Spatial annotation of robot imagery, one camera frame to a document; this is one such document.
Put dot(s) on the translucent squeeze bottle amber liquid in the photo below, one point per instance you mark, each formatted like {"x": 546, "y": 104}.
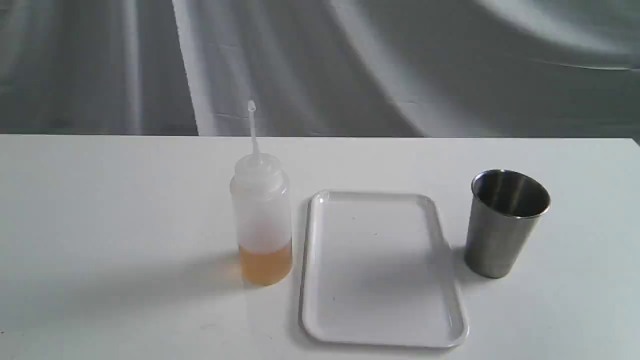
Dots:
{"x": 260, "y": 197}

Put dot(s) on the stainless steel cup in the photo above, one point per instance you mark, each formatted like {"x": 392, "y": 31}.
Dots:
{"x": 505, "y": 208}

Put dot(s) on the white rectangular plastic tray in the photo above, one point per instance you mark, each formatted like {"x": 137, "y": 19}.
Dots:
{"x": 378, "y": 271}

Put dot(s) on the grey draped backdrop cloth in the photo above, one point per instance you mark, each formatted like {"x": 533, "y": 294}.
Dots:
{"x": 321, "y": 68}

